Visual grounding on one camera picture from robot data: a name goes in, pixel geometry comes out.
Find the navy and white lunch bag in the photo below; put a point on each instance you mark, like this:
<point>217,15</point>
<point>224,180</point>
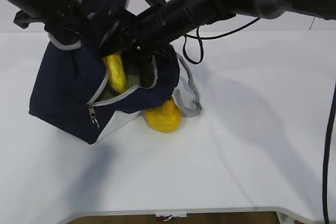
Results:
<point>70,79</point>

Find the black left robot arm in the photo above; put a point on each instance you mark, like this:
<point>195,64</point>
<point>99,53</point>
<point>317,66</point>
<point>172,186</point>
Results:
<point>32,11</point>

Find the yellow banana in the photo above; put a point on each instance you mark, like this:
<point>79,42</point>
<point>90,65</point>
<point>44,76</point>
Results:
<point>116,73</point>

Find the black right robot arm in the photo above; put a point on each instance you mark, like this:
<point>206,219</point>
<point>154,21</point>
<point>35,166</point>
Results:
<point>211,11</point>

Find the white tag under table edge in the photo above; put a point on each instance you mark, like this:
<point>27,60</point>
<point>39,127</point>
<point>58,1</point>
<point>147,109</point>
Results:
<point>170,214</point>

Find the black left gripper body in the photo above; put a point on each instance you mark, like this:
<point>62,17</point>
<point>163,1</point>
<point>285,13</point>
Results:
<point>72,21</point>

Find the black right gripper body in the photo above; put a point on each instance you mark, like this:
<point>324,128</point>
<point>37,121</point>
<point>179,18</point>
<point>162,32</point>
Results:
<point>150,30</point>

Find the green lidded glass container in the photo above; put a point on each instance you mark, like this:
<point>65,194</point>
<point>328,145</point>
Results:
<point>136,76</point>

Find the yellow pear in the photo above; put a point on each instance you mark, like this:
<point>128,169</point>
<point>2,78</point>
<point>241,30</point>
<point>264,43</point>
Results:
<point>165,118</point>

